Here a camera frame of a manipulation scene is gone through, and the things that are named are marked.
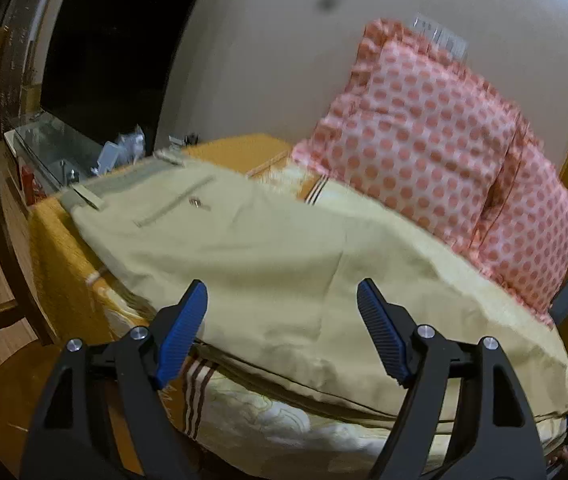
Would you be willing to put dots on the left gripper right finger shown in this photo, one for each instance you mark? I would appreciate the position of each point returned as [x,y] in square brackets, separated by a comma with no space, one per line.
[493,436]

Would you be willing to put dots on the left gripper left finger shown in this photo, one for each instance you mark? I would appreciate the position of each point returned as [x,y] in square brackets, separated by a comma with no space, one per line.
[71,435]

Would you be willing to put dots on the beige khaki pants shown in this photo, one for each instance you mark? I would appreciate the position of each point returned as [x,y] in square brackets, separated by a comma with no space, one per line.
[282,277]

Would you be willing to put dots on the yellow floral bed sheet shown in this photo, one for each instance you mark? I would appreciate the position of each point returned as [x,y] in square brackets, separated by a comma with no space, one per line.
[252,426]

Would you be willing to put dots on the pink polka dot pillow rear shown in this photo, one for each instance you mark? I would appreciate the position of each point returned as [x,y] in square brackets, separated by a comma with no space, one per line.
[521,240]

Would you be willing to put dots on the pink polka dot pillow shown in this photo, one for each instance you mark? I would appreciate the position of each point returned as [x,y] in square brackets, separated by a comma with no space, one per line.
[417,133]
[521,240]

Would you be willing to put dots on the glass top side table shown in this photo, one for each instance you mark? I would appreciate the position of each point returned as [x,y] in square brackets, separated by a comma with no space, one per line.
[59,156]

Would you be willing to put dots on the pink polka dot pillow front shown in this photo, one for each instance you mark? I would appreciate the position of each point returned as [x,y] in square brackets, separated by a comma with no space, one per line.
[417,133]

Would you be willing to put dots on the dark television screen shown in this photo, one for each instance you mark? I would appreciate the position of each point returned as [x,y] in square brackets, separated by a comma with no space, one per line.
[108,64]

